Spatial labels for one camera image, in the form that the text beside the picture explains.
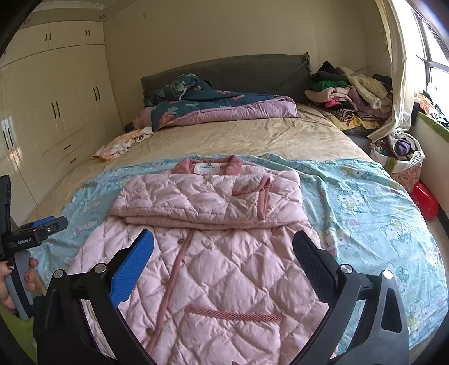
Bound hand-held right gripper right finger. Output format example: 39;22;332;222
292;230;410;365

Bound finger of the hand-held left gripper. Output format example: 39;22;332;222
35;216;68;243
31;216;59;230

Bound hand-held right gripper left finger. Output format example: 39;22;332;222
34;230;155;365

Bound pink quilted jacket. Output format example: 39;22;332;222
67;155;339;365

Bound basket of clothes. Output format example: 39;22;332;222
370;129;426;193

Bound pile of mixed clothes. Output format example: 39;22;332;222
304;61;393;136

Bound clothes on windowsill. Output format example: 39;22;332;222
417;90;449;129

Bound person's left hand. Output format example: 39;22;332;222
0;257;46;312

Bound blue cartoon printed blanket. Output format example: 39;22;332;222
31;154;445;356

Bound small pink floral garment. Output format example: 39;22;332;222
92;127;154;161

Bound cream wardrobe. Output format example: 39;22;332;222
0;20;124;219

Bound red plastic container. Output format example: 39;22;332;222
411;182;439;221

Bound bed with beige sheet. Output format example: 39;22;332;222
33;103;446;365

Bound pink pillow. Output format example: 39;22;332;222
134;107;157;130

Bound dark floral quilt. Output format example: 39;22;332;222
143;73;298;131

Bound green windowsill cushion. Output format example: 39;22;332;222
417;111;449;142

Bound cream curtain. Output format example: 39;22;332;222
368;0;419;142

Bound grey headboard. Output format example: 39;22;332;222
140;53;312;106

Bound window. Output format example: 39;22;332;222
407;0;449;96

